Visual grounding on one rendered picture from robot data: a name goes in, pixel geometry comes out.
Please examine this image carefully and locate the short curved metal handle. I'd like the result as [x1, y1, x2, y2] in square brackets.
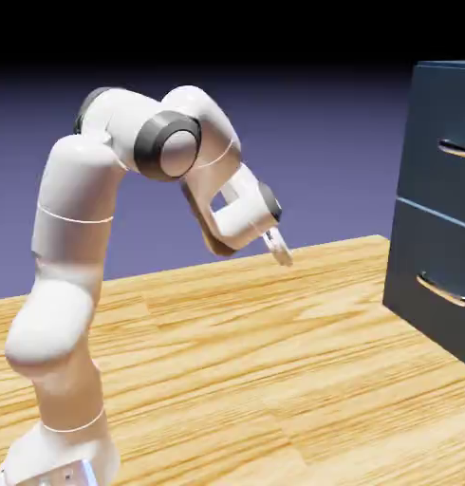
[416, 271, 465, 308]

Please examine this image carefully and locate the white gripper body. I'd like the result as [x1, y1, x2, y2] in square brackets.
[261, 226, 294, 268]

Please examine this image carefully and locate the dark blue tall drawer front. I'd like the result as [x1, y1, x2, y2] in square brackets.
[396, 64, 465, 232]

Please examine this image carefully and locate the long curved metal handle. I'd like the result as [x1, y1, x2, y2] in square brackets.
[437, 139, 465, 160]

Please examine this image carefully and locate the dark blue short drawer front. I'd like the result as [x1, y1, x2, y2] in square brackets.
[382, 196, 465, 371]

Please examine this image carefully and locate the dark blue cabinet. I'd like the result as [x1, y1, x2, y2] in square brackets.
[382, 60, 465, 372]

